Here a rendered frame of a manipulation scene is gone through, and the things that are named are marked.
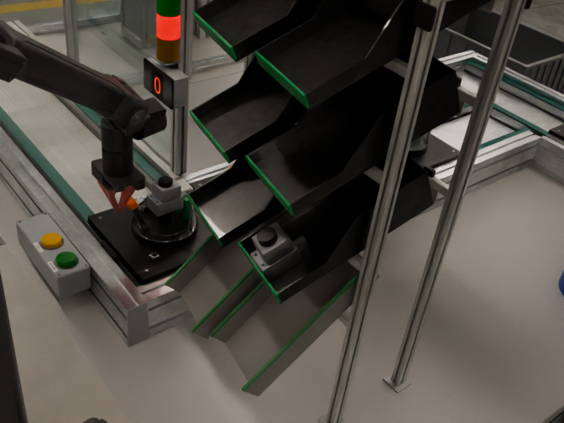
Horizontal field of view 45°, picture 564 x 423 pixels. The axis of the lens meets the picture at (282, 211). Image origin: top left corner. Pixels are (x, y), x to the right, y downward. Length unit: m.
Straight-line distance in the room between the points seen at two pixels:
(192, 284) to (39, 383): 0.33
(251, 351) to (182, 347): 0.24
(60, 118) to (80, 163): 0.24
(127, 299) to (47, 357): 0.19
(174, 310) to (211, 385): 0.18
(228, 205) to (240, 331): 0.22
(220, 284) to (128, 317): 0.20
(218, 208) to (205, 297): 0.19
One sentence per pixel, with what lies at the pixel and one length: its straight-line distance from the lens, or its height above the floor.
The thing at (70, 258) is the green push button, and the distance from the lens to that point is 1.42.
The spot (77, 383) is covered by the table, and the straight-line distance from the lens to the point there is 1.35.
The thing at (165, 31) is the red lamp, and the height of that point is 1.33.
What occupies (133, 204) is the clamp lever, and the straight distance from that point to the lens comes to 1.40.
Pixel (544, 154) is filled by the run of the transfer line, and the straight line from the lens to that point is 2.18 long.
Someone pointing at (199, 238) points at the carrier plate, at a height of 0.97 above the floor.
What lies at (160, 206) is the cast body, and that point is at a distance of 1.42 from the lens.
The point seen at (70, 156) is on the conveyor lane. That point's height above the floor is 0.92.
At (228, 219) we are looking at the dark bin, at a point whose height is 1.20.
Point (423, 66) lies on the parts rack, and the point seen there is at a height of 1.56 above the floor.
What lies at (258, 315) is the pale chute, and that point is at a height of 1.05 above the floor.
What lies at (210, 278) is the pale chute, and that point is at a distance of 1.27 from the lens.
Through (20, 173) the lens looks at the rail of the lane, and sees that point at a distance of 1.71.
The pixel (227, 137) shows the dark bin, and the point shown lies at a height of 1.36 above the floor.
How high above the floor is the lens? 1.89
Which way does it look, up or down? 36 degrees down
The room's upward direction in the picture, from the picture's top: 8 degrees clockwise
